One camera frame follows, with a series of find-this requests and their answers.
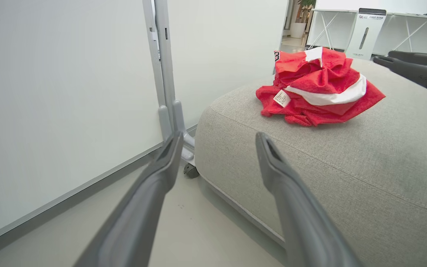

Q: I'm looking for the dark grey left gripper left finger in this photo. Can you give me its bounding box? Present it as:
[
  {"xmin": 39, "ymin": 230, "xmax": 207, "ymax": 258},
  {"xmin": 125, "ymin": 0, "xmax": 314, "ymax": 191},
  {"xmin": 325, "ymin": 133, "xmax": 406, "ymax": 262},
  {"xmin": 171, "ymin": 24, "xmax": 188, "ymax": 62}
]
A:
[{"xmin": 73, "ymin": 132, "xmax": 185, "ymax": 267}]

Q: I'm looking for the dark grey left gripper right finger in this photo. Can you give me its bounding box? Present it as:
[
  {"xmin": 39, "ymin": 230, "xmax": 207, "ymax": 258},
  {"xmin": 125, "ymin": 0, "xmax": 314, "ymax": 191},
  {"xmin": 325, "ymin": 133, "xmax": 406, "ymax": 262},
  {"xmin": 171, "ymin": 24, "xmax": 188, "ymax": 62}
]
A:
[{"xmin": 255, "ymin": 132, "xmax": 363, "ymax": 267}]

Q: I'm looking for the red and white jersey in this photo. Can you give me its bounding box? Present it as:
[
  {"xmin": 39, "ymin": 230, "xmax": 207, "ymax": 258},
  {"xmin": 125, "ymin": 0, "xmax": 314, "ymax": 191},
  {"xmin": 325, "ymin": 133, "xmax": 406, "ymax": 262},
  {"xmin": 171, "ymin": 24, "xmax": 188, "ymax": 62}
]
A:
[{"xmin": 255, "ymin": 46, "xmax": 386, "ymax": 127}]

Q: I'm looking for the grey fabric sofa seat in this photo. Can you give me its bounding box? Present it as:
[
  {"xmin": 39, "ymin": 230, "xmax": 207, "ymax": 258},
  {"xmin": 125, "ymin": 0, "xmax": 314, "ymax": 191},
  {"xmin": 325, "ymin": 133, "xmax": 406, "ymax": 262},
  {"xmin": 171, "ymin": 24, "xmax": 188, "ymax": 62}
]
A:
[{"xmin": 194, "ymin": 57, "xmax": 427, "ymax": 267}]

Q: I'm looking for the white table with crossed braces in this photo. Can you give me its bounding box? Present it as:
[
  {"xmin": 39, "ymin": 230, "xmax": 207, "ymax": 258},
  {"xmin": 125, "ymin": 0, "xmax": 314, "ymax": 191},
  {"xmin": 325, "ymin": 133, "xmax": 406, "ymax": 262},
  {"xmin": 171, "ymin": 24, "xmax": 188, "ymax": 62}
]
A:
[
  {"xmin": 372, "ymin": 13, "xmax": 427, "ymax": 57},
  {"xmin": 306, "ymin": 9, "xmax": 358, "ymax": 51}
]

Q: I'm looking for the white standing appliance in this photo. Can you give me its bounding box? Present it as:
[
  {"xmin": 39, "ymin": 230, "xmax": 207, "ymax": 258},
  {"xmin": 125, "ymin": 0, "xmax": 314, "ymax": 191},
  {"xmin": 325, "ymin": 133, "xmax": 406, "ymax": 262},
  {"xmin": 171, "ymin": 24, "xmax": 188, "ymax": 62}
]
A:
[{"xmin": 346, "ymin": 8, "xmax": 387, "ymax": 60}]

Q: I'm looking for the black caster wheel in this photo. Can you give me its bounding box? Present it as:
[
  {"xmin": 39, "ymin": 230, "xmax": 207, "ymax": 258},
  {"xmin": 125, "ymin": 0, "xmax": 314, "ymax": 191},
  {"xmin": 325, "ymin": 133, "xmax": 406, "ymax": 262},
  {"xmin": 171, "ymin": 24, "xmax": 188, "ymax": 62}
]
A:
[{"xmin": 183, "ymin": 163, "xmax": 200, "ymax": 179}]

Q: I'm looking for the green potted plant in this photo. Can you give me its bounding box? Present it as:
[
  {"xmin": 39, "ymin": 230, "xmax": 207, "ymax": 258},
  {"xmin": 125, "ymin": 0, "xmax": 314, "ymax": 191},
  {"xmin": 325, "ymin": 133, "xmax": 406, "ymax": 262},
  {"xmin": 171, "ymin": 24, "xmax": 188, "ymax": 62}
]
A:
[{"xmin": 297, "ymin": 0, "xmax": 317, "ymax": 24}]

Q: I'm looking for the white plant pot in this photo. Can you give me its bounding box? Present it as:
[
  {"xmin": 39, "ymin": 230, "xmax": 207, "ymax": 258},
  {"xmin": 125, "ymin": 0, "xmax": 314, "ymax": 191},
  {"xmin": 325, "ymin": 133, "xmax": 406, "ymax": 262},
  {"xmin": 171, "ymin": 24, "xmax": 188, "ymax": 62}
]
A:
[{"xmin": 290, "ymin": 22, "xmax": 307, "ymax": 39}]

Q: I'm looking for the white partition panel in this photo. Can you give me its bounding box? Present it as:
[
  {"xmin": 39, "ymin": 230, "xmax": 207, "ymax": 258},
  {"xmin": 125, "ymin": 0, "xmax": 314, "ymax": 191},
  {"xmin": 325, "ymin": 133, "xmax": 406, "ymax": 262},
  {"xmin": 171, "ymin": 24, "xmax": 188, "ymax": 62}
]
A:
[
  {"xmin": 0, "ymin": 0, "xmax": 164, "ymax": 250},
  {"xmin": 167, "ymin": 0, "xmax": 289, "ymax": 128}
]

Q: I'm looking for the grey partition post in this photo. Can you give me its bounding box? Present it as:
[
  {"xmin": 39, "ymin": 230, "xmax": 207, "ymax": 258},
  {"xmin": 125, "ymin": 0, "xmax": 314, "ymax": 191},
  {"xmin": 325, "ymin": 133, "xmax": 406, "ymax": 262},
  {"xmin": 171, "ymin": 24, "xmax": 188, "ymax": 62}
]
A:
[{"xmin": 142, "ymin": 0, "xmax": 196, "ymax": 165}]

